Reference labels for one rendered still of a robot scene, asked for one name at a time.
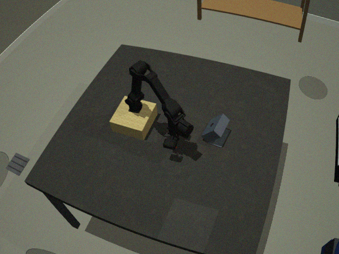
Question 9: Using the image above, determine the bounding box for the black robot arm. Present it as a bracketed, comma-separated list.
[125, 60, 194, 139]

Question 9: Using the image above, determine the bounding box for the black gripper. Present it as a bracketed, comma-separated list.
[163, 126, 179, 150]

